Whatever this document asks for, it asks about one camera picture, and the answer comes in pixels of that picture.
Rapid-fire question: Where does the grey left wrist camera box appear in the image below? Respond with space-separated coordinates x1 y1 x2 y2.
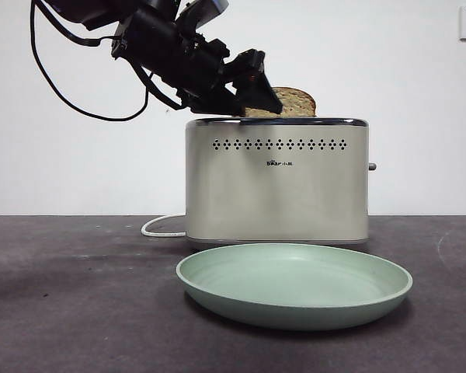
174 0 229 30

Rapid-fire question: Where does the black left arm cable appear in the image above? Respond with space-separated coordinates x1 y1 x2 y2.
30 0 151 122

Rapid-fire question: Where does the pale green round plate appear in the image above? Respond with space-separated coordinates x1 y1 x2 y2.
176 242 414 332

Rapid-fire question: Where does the brown-crusted bread slice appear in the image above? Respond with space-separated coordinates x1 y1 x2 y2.
243 86 318 118

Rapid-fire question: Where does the cream steel toaster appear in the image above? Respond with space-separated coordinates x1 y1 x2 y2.
185 115 377 252

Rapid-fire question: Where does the white toaster power cable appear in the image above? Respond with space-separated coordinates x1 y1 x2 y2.
141 214 188 239

